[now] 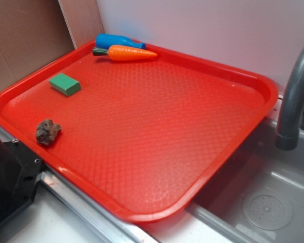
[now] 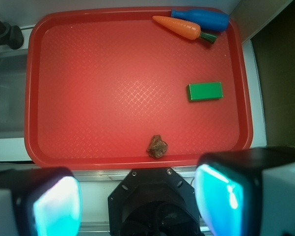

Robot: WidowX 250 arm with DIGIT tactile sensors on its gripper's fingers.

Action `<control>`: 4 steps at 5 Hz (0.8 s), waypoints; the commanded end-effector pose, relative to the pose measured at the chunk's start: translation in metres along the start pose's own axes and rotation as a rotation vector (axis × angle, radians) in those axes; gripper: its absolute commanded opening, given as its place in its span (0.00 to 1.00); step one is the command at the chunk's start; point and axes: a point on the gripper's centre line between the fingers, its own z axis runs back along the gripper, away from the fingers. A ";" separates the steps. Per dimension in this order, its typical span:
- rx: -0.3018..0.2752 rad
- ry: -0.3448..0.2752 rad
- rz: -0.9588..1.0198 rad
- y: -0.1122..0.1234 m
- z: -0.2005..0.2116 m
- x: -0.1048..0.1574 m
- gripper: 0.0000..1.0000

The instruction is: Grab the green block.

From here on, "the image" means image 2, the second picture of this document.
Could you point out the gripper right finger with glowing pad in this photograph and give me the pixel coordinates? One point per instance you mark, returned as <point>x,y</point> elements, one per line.
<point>248,192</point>

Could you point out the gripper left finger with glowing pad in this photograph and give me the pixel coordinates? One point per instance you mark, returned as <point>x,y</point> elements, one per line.
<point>39,202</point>

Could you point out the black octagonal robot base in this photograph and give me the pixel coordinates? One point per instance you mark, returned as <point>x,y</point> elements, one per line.
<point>153,202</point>

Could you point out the green rectangular block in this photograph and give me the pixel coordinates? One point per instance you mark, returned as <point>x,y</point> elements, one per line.
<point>204,91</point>

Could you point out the brown rock chunk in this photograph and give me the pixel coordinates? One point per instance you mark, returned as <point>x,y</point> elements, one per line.
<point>157,148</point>

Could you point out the red plastic tray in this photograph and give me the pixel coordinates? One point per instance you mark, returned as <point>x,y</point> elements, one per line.
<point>101,83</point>

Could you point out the grey sink basin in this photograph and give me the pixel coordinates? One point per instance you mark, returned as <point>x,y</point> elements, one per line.
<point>13,67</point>

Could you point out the orange toy carrot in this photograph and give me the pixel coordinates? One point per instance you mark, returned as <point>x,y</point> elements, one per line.
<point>186,29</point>

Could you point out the blue toy bottle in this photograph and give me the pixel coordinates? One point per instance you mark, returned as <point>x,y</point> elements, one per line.
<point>208,20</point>

